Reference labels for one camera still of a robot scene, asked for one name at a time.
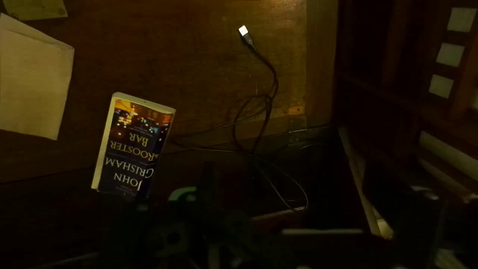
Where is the black usb cable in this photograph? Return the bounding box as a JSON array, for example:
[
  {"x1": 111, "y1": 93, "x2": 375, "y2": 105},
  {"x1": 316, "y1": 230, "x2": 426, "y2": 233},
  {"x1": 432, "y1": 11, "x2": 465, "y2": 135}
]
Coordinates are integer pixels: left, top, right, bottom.
[{"x1": 169, "y1": 24, "x2": 311, "y2": 214}]

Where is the dark wooden secretary desk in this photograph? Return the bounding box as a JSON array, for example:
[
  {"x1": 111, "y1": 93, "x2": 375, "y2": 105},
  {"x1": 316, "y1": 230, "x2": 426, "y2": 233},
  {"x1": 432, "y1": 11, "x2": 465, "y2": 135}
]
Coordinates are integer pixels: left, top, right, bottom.
[{"x1": 0, "y1": 0, "x2": 478, "y2": 269}]

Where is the small yellow sticky note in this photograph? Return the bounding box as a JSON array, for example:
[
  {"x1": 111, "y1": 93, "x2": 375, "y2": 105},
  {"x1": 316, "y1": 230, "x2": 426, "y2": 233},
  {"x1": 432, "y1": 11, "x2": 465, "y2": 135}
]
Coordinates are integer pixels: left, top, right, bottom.
[{"x1": 2, "y1": 0, "x2": 68, "y2": 21}]

